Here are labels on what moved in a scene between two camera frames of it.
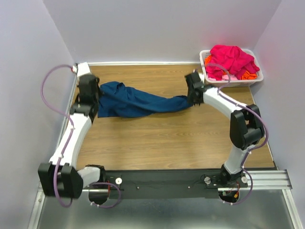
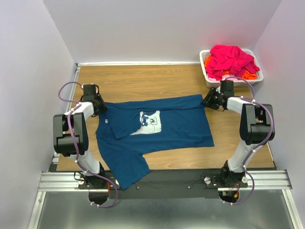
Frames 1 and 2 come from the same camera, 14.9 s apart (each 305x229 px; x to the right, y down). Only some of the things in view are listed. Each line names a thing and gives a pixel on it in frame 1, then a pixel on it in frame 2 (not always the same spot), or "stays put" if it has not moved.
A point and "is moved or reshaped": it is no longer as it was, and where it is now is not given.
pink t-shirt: x=236 y=60 stays put
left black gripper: x=98 y=88 to x=103 y=107
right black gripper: x=190 y=100 to x=208 y=98
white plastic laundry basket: x=236 y=83 stays put
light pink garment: x=224 y=77 stays put
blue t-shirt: x=116 y=100 is moved or reshaped
